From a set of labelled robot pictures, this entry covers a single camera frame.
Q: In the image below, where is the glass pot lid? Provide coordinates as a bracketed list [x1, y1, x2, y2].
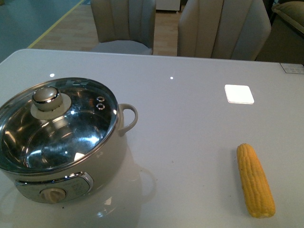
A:
[0, 78, 118, 174]

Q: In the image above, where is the table label sticker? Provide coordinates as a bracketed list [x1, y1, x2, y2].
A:
[280, 63, 304, 74]

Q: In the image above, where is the yellow corn cob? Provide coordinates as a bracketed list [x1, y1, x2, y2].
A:
[237, 143, 276, 219]

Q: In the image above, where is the cream electric cooking pot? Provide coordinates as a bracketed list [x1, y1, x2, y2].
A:
[0, 77, 139, 205]

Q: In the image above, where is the beige dining chair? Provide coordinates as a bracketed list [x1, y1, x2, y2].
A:
[177, 0, 271, 61]
[90, 0, 156, 55]

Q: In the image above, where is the left beige dining chair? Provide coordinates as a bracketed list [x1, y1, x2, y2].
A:
[90, 0, 156, 55]

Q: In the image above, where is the right beige dining chair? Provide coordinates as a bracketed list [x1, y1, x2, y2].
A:
[177, 0, 271, 61]

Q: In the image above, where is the olive green sofa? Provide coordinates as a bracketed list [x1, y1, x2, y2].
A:
[272, 1, 304, 34]

